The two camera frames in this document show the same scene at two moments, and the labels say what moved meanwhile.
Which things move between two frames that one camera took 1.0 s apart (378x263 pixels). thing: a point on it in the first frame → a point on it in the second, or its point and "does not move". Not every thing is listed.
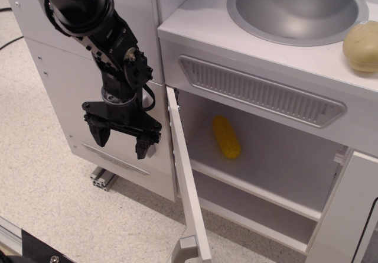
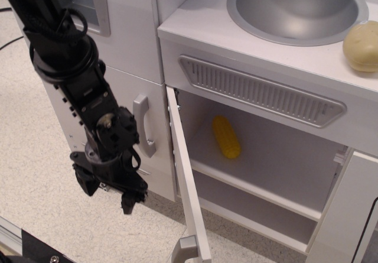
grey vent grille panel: (306, 109) does not move
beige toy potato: (360, 45) does not move
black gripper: (131, 117) → (120, 174)
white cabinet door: (192, 223) does not move
